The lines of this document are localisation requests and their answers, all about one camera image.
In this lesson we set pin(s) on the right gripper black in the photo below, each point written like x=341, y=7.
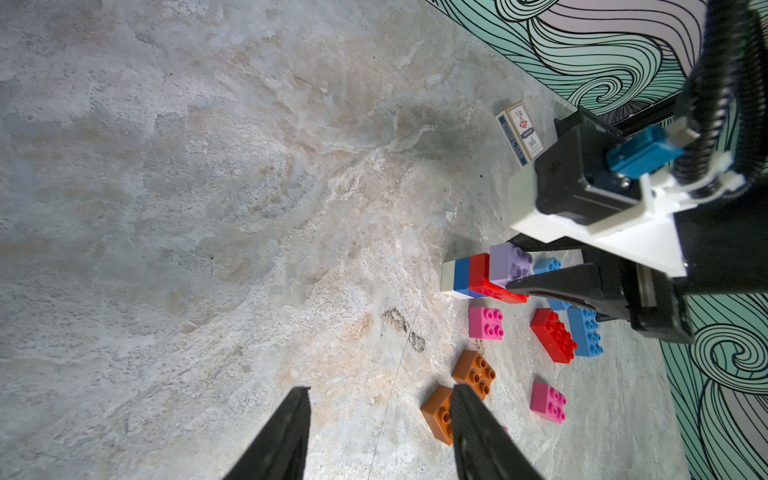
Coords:
x=724, y=246

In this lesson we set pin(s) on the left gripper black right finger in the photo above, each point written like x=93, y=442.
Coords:
x=482, y=449

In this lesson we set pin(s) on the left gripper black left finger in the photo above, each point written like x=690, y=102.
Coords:
x=280, y=449

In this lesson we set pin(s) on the lilac lego brick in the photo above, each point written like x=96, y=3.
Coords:
x=508, y=263

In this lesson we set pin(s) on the red lego brick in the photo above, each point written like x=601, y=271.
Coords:
x=478, y=282
x=554, y=337

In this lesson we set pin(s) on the white lego brick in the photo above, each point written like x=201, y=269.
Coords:
x=447, y=278

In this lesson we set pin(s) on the small blue lego brick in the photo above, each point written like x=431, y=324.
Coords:
x=461, y=279

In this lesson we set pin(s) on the light blue lego brick upper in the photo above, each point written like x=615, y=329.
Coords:
x=549, y=264

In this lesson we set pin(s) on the light blue lego brick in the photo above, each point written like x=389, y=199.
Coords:
x=549, y=264
x=584, y=331

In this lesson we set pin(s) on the orange lego brick lower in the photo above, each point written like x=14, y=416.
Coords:
x=436, y=411

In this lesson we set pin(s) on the orange lego brick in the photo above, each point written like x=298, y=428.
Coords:
x=436, y=411
x=472, y=369

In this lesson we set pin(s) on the pink lego brick right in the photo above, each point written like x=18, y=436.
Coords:
x=548, y=402

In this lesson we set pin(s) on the pink lego brick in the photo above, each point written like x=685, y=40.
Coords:
x=548, y=402
x=485, y=323

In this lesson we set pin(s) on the light blue lego brick right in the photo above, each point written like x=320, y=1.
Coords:
x=584, y=331

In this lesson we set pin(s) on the orange lego brick upper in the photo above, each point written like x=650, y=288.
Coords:
x=472, y=369

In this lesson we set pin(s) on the pink lego brick upper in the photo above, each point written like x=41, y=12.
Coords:
x=485, y=323

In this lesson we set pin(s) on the black grey chessboard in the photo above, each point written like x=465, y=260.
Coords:
x=583, y=116

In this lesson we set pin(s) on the playing card box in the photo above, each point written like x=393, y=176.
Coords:
x=520, y=133

